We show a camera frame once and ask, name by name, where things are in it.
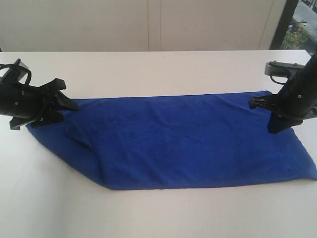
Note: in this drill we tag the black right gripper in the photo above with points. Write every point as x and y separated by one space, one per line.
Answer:
295 102

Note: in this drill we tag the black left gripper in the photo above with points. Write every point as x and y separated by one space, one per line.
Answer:
36 106

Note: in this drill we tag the blue towel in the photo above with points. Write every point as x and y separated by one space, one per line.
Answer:
169 142

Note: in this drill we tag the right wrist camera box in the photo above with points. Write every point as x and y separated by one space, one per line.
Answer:
284 70

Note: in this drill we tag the black window frame post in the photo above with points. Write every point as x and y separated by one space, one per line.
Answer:
283 24

